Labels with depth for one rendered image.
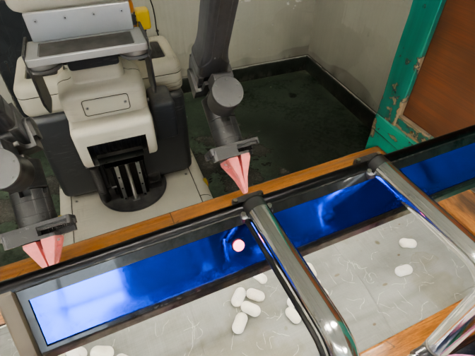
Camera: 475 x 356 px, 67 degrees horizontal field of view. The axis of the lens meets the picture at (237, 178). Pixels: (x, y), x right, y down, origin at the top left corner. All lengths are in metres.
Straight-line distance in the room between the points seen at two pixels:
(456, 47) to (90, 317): 0.78
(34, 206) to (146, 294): 0.33
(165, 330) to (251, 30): 2.29
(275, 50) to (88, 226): 1.93
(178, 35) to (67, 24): 1.67
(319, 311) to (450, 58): 0.68
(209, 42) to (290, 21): 2.21
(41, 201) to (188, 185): 0.98
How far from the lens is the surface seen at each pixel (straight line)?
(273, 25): 2.77
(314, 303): 0.29
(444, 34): 0.88
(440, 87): 0.90
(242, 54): 2.74
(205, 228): 0.34
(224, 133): 0.70
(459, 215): 0.86
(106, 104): 1.05
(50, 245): 0.63
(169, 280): 0.35
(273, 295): 0.72
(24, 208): 0.64
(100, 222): 1.50
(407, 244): 0.83
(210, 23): 0.60
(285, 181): 0.87
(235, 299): 0.69
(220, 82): 0.65
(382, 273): 0.79
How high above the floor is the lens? 1.37
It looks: 44 degrees down
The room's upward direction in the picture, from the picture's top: straight up
